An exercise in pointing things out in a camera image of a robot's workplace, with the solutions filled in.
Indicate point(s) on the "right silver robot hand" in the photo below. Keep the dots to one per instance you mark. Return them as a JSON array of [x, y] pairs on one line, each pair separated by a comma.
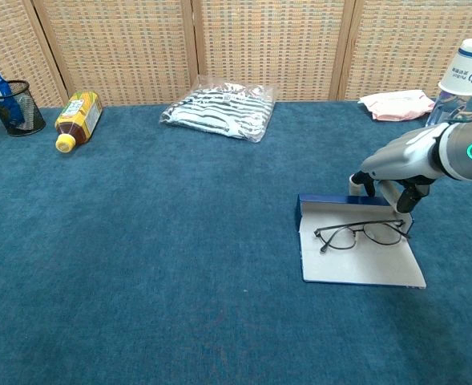
[[404, 156]]

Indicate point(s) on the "eyeglasses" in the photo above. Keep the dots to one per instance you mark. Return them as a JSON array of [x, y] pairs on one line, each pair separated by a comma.
[[384, 234]]

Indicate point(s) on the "blue glasses case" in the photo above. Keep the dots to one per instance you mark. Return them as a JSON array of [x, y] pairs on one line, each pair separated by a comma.
[[360, 264]]

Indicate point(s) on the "pink tissue pack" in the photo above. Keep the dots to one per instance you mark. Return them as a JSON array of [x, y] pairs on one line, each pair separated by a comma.
[[400, 105]]

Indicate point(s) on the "clear plastic water bottle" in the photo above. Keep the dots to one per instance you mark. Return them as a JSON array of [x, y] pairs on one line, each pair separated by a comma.
[[446, 106]]

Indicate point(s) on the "white paper cup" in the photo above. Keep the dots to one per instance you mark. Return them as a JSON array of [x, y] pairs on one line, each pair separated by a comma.
[[466, 68]]

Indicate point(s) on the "wicker folding screen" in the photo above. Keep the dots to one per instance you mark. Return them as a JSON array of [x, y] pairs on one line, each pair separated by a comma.
[[259, 40]]

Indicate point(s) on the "striped clothing in plastic bag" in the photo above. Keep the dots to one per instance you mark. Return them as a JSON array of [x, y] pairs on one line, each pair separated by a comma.
[[211, 112]]

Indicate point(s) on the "blue table carpet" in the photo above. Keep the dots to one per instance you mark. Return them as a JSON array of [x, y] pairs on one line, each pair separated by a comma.
[[139, 260]]

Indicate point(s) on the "tea bottle with yellow cap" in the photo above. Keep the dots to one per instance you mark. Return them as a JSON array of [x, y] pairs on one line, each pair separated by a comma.
[[79, 116]]

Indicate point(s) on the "black mesh pen holder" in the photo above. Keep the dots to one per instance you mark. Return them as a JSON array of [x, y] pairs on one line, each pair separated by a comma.
[[23, 116]]

